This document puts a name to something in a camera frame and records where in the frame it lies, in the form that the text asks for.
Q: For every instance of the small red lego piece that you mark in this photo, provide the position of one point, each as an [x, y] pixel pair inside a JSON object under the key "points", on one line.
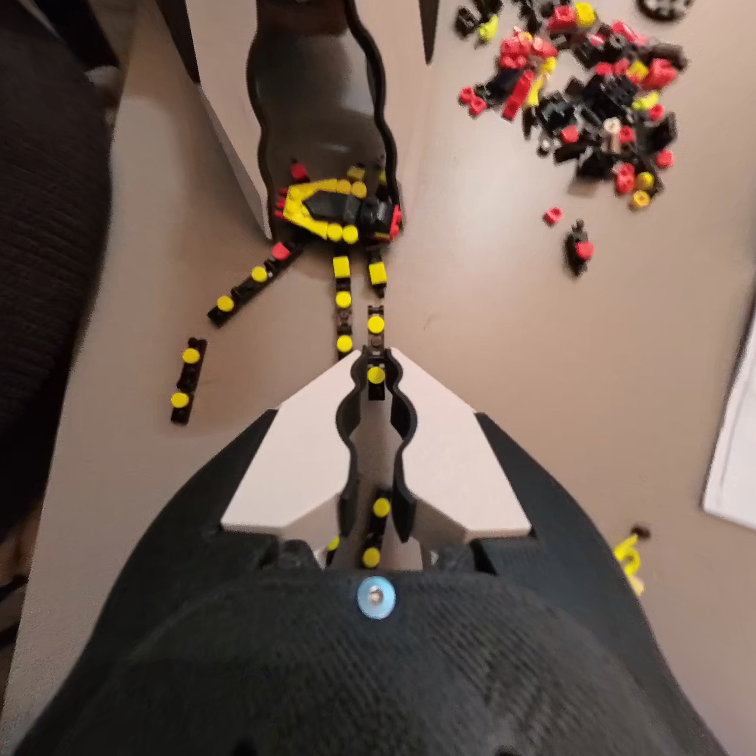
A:
{"points": [[553, 215]]}

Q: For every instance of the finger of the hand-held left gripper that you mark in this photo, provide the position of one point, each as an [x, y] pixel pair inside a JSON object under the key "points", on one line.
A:
{"points": [[398, 71], [227, 71]]}

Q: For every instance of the lego instruction booklet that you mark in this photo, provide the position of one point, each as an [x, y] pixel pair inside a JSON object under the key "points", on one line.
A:
{"points": [[738, 460]]}

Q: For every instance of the yellow black lego spider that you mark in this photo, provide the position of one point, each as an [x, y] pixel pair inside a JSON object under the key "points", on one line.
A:
{"points": [[331, 206]]}

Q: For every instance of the pile of loose lego pieces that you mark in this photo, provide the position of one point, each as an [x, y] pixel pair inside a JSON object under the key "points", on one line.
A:
{"points": [[596, 94]]}

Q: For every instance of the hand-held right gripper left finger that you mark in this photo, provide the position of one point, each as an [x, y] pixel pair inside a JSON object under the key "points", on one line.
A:
{"points": [[283, 466]]}

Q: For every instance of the black yellow lego leg segment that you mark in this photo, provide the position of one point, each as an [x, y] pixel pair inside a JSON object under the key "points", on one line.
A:
{"points": [[375, 374], [334, 542], [381, 507], [190, 355]]}

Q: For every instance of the small black red lego assembly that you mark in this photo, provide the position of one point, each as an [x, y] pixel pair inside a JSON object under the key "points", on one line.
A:
{"points": [[579, 248]]}

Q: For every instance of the yellow tape strip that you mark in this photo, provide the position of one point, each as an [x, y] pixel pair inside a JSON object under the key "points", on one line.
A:
{"points": [[635, 584]]}

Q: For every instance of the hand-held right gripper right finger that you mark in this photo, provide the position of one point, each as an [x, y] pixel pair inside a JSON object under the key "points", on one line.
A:
{"points": [[460, 472]]}

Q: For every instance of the black lego stand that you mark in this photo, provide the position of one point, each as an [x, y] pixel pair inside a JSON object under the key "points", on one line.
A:
{"points": [[664, 7]]}

